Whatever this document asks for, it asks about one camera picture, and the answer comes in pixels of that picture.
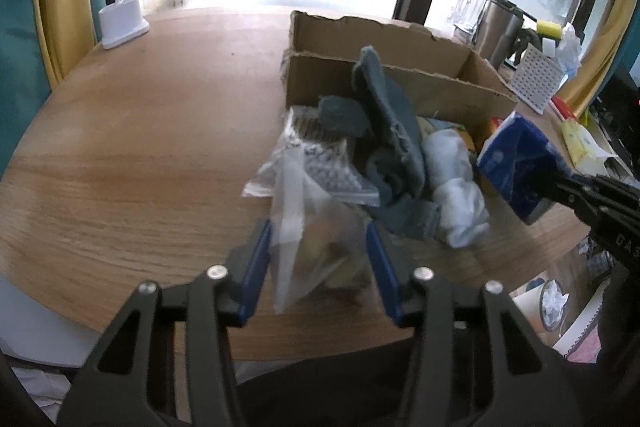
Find blue snack packet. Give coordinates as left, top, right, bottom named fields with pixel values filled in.
left=476, top=112, right=572, bottom=220

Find white sock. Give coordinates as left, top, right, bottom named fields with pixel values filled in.
left=422, top=129, right=489, bottom=248

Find grey-blue knitted gloves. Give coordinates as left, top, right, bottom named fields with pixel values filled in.
left=318, top=46, right=440, bottom=241

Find clear zip bag with snacks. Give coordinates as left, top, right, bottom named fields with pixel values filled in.
left=269, top=150, right=373, bottom=314

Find cotton swab bag with barcode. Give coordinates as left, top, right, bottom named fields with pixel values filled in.
left=242, top=105, right=380, bottom=207

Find red flat box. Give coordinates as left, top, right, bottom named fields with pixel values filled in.
left=549, top=95, right=577, bottom=121

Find yellow tissue pack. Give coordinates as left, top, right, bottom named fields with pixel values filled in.
left=561, top=118, right=610, bottom=176

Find white perforated basket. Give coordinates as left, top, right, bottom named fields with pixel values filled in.
left=508, top=44, right=566, bottom=115

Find white bin with paper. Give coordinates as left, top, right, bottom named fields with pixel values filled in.
left=512, top=279, right=570, bottom=334

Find crumpled clear plastic bag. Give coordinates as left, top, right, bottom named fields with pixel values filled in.
left=555, top=23, right=582, bottom=79

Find yellow sponge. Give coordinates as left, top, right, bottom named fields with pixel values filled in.
left=536, top=20, right=563, bottom=40

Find brown cardboard box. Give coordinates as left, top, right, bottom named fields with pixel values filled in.
left=281, top=11, right=518, bottom=136

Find stainless steel tumbler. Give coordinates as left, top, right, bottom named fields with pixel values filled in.
left=471, top=0, right=524, bottom=70

